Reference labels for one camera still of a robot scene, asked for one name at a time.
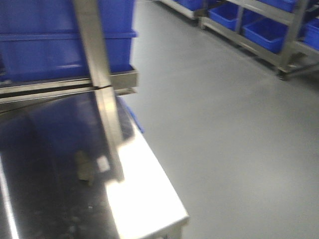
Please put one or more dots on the grey brake pad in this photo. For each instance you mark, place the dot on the grey brake pad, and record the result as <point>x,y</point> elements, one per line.
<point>85,168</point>

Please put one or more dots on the lower blue bin under table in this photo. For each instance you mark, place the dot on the lower blue bin under table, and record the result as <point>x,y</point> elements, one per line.
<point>132,114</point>

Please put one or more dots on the right blue plastic bin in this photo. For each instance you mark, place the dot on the right blue plastic bin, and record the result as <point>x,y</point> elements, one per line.
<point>40,39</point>

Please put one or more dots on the far steel rack with bins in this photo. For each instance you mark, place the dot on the far steel rack with bins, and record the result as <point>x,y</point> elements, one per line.
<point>285,33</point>

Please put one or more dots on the stainless steel rack frame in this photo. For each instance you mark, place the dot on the stainless steel rack frame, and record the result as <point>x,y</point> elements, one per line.
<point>101,81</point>

